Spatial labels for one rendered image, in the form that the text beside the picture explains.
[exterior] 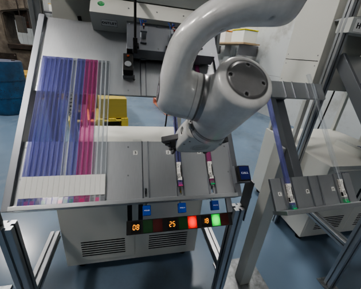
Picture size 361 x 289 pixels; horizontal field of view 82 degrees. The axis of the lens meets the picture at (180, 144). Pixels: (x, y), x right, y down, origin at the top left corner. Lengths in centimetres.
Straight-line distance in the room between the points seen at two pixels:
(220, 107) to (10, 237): 71
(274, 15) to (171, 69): 14
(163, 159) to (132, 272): 83
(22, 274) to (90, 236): 38
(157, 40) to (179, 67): 60
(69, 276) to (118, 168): 87
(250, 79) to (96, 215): 97
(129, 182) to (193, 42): 50
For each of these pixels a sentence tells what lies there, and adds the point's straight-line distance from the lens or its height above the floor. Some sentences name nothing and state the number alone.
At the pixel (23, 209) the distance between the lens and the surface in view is 71.
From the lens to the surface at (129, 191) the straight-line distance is 67.
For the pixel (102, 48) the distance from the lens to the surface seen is 93.
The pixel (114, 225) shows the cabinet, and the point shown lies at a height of 32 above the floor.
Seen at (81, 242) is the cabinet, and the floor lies 23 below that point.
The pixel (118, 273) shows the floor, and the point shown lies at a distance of 139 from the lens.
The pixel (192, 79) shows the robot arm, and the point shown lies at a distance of 31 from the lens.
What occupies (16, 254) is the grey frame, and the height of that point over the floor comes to 54.
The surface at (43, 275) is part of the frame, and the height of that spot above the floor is 31.
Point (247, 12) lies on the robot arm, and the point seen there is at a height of 119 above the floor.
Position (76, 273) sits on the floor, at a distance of 144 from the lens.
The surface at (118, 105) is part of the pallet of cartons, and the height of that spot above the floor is 34.
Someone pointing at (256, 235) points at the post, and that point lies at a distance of 113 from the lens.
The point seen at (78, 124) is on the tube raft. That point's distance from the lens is 74.
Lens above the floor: 114
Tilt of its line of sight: 24 degrees down
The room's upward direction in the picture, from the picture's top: 6 degrees clockwise
